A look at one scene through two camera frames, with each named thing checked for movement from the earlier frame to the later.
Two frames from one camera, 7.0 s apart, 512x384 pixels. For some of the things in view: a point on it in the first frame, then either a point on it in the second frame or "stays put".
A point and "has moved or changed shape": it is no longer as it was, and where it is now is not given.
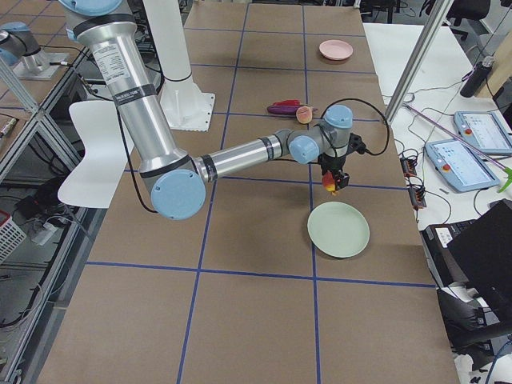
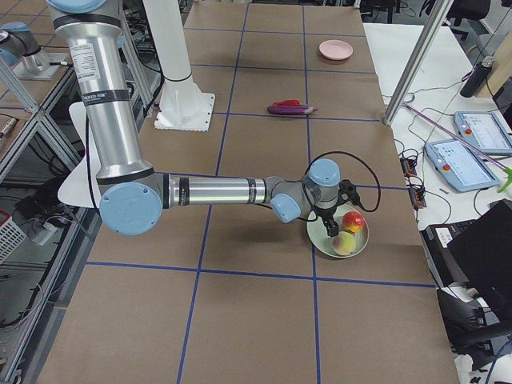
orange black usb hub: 409,166 stays put
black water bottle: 478,74 stays put
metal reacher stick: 506,170 stays put
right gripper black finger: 342,178 to 333,227
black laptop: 478,251 stays put
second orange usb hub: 418,196 stays put
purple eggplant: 282,110 stays put
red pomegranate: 329,182 has moved or changed shape
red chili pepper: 288,102 stays put
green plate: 338,230 stays put
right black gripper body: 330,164 to 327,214
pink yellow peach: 304,114 to 344,243
